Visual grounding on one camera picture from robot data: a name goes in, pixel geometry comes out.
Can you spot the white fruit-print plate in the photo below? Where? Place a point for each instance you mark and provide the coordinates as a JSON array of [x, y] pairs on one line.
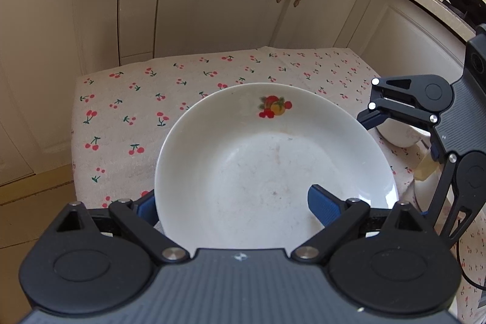
[[273, 172]]

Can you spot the cherry print tablecloth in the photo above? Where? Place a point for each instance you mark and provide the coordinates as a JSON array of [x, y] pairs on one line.
[[125, 96]]

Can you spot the black wok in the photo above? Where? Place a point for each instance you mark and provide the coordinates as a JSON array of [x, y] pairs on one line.
[[467, 1]]

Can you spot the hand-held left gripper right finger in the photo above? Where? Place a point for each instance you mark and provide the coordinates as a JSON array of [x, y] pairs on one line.
[[322, 208]]

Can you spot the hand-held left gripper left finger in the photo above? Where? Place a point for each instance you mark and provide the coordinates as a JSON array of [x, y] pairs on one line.
[[146, 208]]

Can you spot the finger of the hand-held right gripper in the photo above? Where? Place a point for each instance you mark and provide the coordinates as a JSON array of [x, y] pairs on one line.
[[440, 191], [398, 109]]

